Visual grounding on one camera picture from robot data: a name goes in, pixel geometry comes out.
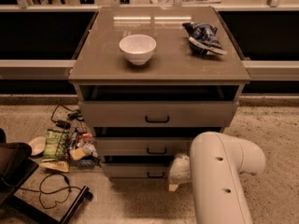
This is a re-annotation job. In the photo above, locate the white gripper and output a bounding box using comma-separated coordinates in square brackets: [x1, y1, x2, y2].
[168, 153, 191, 192]

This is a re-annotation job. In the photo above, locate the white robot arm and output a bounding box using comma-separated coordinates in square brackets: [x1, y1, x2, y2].
[168, 132, 266, 224]

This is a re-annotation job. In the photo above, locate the yellow sponge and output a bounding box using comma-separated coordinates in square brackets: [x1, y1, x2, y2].
[69, 147, 88, 161]

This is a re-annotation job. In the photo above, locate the white plate on floor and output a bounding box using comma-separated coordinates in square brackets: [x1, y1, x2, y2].
[28, 136, 46, 156]

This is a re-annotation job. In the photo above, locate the black power adapter cable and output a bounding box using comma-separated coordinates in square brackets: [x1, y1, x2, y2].
[50, 104, 84, 131]

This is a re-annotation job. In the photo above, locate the grey top drawer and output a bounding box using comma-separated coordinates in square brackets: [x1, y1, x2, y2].
[79, 85, 238, 128]

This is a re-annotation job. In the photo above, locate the green chip bag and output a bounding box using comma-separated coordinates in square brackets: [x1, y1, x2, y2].
[42, 129, 68, 161]

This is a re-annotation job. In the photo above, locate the black chair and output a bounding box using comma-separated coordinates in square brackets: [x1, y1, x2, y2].
[0, 129, 38, 205]

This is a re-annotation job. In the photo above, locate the grey bottom drawer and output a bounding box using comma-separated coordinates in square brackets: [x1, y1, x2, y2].
[102, 156, 174, 178]

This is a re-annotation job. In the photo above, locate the grey drawer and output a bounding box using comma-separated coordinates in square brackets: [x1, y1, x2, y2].
[79, 85, 238, 128]
[95, 127, 221, 156]
[102, 156, 174, 178]

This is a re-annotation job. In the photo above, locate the white ceramic bowl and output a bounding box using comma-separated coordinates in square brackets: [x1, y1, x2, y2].
[119, 35, 156, 65]

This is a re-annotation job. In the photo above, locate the grey three-drawer cabinet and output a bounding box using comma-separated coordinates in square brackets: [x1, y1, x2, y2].
[67, 6, 251, 181]

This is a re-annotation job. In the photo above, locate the wire basket with snacks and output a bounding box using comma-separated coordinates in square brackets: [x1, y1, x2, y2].
[67, 119, 100, 169]

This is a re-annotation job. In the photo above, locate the black cable on floor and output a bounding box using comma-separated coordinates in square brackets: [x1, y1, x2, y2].
[19, 172, 83, 210]

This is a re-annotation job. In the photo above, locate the grey middle drawer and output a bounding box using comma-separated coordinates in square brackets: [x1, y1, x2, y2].
[95, 127, 221, 156]

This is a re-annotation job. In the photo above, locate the blue chip bag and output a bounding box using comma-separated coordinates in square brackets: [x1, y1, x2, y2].
[182, 22, 227, 55]

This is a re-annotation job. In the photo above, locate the tan snack bag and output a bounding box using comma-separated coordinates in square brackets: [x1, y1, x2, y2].
[40, 161, 69, 173]

